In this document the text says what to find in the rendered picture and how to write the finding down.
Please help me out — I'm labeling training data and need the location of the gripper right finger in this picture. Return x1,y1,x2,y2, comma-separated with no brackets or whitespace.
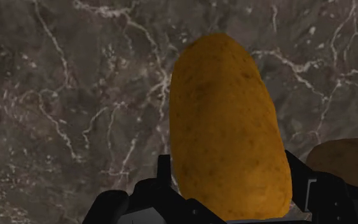
285,149,358,224

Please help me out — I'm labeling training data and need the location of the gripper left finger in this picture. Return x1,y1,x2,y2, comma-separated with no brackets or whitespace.
82,154,226,224

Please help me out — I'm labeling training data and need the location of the large orange-brown potato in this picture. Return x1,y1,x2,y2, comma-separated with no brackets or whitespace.
169,32,293,222

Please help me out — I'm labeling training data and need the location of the brown potato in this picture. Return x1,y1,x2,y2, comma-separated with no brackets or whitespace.
306,136,358,188

